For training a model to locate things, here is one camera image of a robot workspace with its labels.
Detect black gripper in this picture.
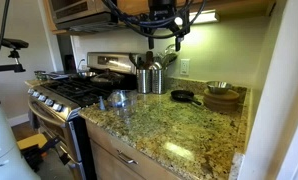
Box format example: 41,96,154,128
140,0,190,52

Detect grey food processor blade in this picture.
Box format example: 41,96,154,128
99,96,106,111

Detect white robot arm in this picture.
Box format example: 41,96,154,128
0,0,41,180

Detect clear plastic processor bowl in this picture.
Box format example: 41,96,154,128
108,90,137,118

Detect right steel utensil holder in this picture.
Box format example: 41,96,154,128
151,62,165,94

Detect steel utensil holder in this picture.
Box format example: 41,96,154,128
137,69,151,94
151,62,165,94

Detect left steel utensil holder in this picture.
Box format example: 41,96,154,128
137,69,151,94

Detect wooden upper cabinets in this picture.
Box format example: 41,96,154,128
43,0,277,35

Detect under-cabinet light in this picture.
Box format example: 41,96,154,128
188,10,220,24

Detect small black cast-iron skillet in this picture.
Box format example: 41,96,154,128
171,90,201,105

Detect steel pan with lid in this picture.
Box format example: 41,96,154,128
91,70,125,87

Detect small steel bowl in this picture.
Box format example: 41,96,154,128
207,81,232,94

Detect steel bowl behind stove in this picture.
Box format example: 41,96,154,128
78,71,97,79

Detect steel over-range microwave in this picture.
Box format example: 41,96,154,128
48,0,119,33

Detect stacked wooden boards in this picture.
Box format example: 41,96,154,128
203,89,240,111

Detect stainless steel gas stove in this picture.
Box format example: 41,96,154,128
28,52,145,180

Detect wooden lower cabinet drawers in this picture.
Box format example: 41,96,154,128
86,120,180,180

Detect yellow black tool case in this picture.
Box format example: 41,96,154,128
17,134,60,172

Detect white wall outlet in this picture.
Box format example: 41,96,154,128
180,59,190,75

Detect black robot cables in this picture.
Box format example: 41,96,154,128
101,0,208,40

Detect black camera on stand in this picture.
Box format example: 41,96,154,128
0,38,29,73

